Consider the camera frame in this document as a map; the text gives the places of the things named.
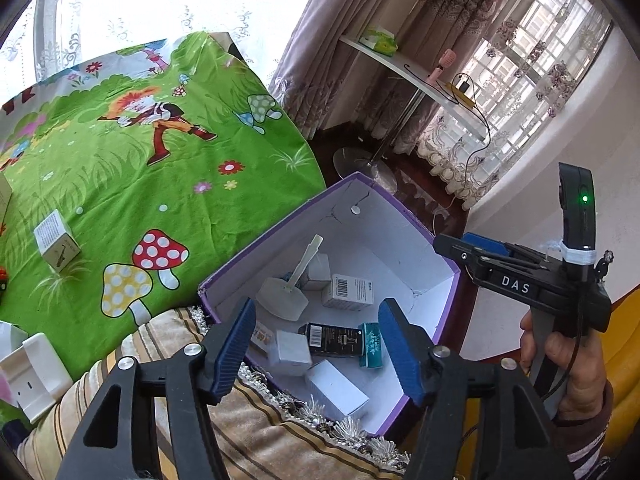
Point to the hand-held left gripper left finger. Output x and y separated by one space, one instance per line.
232 355

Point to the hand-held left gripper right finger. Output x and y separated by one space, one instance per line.
402 355

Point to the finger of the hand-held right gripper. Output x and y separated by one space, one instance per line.
455 250
487 245

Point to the teal patterned box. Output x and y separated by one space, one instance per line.
372 347

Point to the small white orange-print box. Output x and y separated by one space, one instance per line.
262 340

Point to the purple cardboard box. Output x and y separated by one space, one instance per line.
400 265

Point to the white plastic scoop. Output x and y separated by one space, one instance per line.
282 297

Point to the white box small barcode label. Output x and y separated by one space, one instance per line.
350 292

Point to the plain white box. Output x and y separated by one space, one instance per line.
320 270

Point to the white plastic case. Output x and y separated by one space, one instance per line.
32 375

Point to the white box with dark figure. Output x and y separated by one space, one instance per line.
57 247

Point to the person's right forearm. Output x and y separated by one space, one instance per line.
590 440

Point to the person's right hand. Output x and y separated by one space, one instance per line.
582 370

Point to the striped plush cushion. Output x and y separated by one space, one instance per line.
280 440

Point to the embroidered lace curtain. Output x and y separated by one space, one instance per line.
545 100

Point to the pink handheld device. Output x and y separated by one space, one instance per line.
442 65

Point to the white side table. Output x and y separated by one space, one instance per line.
405 67

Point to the green cartoon printed sheet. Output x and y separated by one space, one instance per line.
125 175

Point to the green tissue pack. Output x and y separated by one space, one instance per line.
380 40

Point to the white plastic container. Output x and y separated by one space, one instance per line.
10 340

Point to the window with white grille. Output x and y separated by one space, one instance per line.
545 25

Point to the mauve patterned curtain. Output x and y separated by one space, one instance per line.
380 5

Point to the sheer white lace curtain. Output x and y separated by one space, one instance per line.
150 0

